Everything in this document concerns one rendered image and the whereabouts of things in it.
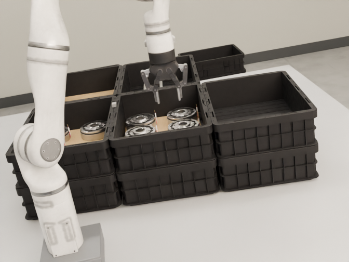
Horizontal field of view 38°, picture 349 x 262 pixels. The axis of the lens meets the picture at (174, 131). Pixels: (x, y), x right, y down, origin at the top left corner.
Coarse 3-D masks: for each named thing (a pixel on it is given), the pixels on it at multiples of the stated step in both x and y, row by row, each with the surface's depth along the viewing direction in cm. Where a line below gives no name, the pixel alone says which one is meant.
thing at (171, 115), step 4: (180, 108) 180; (184, 108) 180; (188, 108) 179; (192, 108) 178; (168, 112) 178; (172, 112) 177; (188, 112) 175; (192, 112) 175; (168, 116) 174; (172, 116) 174; (176, 116) 173; (180, 116) 173; (184, 116) 172; (188, 116) 172
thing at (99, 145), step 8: (112, 96) 181; (64, 104) 181; (32, 112) 177; (112, 112) 166; (104, 136) 148; (80, 144) 146; (88, 144) 145; (96, 144) 145; (104, 144) 146; (8, 152) 148; (64, 152) 146; (72, 152) 146; (80, 152) 146; (8, 160) 146; (16, 160) 146
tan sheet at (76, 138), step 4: (72, 132) 182; (76, 132) 182; (72, 136) 179; (76, 136) 178; (80, 136) 178; (72, 140) 175; (76, 140) 175; (80, 140) 174; (84, 140) 174; (96, 140) 172; (68, 144) 173; (72, 144) 172
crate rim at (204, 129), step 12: (192, 84) 180; (120, 96) 180; (204, 96) 168; (204, 108) 158; (156, 132) 146; (168, 132) 145; (180, 132) 145; (192, 132) 145; (204, 132) 145; (120, 144) 146; (132, 144) 146
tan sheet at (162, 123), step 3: (198, 114) 181; (156, 117) 184; (159, 117) 183; (162, 117) 183; (165, 117) 182; (159, 120) 181; (162, 120) 181; (165, 120) 180; (198, 120) 176; (156, 123) 179; (159, 123) 178; (162, 123) 178; (165, 123) 177; (159, 126) 176; (162, 126) 175; (165, 126) 175; (126, 129) 177; (159, 129) 173; (162, 129) 173; (165, 129) 172
